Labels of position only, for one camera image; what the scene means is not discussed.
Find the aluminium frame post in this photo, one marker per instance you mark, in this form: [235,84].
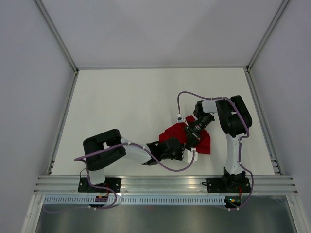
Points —
[270,29]
[55,33]

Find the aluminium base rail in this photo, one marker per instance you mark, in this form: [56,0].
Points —
[160,185]

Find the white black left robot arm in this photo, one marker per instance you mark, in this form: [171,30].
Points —
[106,148]

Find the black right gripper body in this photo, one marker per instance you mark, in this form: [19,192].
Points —
[194,130]

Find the aluminium frame post right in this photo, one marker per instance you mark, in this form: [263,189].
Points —
[270,29]

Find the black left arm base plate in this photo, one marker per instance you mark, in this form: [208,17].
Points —
[111,183]

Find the aluminium frame post left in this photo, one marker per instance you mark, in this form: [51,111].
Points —
[55,33]

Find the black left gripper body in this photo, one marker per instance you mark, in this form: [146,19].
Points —
[177,155]

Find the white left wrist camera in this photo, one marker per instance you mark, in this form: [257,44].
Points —
[190,155]

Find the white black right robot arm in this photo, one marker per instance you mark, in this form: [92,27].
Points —
[235,121]

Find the white slotted cable duct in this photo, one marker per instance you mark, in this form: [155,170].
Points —
[135,200]

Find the red cloth napkin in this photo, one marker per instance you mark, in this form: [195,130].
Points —
[177,131]

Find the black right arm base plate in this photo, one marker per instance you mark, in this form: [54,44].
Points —
[219,185]

